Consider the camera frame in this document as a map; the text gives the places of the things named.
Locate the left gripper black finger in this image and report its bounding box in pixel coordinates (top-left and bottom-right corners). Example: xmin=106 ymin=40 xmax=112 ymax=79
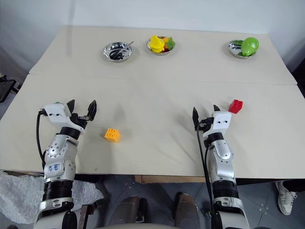
xmin=86 ymin=99 xmax=98 ymax=122
xmin=66 ymin=99 xmax=76 ymax=114

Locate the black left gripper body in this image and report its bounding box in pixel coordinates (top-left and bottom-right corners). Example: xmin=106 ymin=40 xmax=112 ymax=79
xmin=69 ymin=111 xmax=88 ymax=129

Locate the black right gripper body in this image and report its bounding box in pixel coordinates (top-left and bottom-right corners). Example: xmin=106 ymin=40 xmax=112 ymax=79
xmin=197 ymin=116 xmax=215 ymax=137

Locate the red toy brick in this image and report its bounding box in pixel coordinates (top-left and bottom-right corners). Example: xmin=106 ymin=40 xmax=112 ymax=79
xmin=228 ymin=99 xmax=244 ymax=115

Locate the orange toy brick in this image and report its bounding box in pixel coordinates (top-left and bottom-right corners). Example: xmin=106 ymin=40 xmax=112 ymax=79
xmin=103 ymin=128 xmax=122 ymax=144

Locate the steel bowl with green fruit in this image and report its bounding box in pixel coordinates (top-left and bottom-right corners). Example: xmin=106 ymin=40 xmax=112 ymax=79
xmin=228 ymin=39 xmax=260 ymax=59

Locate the steel bowl with spoon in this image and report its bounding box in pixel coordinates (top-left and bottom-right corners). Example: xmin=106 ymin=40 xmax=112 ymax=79
xmin=102 ymin=41 xmax=133 ymax=62

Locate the black folding stand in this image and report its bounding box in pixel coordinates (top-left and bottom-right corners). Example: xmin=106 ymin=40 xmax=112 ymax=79
xmin=0 ymin=74 xmax=19 ymax=104

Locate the wooden board under table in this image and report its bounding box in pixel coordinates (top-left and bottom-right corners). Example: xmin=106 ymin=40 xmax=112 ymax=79
xmin=134 ymin=175 xmax=206 ymax=184

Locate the green toy mango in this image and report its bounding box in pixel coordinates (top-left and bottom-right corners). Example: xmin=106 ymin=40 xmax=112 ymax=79
xmin=241 ymin=36 xmax=260 ymax=57

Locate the steel bowl with toy vegetables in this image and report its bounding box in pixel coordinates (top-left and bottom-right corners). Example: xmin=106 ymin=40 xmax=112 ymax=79
xmin=145 ymin=35 xmax=178 ymax=56

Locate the orange toy vegetable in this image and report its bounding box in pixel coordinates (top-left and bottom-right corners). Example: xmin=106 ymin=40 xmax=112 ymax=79
xmin=162 ymin=36 xmax=173 ymax=52

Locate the green toy leafy vegetable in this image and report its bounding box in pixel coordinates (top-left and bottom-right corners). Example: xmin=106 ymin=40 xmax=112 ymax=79
xmin=165 ymin=38 xmax=176 ymax=51

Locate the yellow toy bell pepper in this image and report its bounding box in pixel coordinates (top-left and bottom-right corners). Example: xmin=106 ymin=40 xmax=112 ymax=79
xmin=148 ymin=35 xmax=166 ymax=54

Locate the dark brown rounded shape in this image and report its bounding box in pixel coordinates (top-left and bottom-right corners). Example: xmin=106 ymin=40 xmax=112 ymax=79
xmin=117 ymin=196 xmax=148 ymax=224
xmin=174 ymin=192 xmax=201 ymax=229

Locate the crumpled clear plastic wrap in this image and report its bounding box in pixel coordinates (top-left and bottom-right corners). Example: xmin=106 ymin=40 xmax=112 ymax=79
xmin=0 ymin=170 xmax=105 ymax=225

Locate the white sneaker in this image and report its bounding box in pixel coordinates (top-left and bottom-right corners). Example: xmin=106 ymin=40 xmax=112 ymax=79
xmin=275 ymin=180 xmax=299 ymax=216

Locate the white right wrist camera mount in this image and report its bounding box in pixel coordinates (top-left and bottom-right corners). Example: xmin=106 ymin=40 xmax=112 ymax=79
xmin=203 ymin=111 xmax=232 ymax=138

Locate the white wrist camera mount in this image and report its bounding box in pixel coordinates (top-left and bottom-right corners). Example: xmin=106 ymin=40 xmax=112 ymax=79
xmin=203 ymin=111 xmax=232 ymax=138
xmin=43 ymin=103 xmax=87 ymax=132

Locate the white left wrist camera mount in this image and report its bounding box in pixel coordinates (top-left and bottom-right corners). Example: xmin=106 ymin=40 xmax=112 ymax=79
xmin=43 ymin=103 xmax=87 ymax=132

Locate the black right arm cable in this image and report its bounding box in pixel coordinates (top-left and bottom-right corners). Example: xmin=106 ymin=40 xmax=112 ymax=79
xmin=196 ymin=122 xmax=224 ymax=229

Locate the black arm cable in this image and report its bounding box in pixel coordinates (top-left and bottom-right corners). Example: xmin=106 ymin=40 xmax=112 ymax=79
xmin=196 ymin=122 xmax=224 ymax=229
xmin=35 ymin=107 xmax=48 ymax=170

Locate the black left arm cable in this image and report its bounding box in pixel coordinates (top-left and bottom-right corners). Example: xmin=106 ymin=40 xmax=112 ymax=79
xmin=35 ymin=107 xmax=48 ymax=170

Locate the rusty brown metal bracket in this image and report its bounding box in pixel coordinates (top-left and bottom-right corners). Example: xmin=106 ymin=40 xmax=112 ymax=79
xmin=79 ymin=202 xmax=96 ymax=229

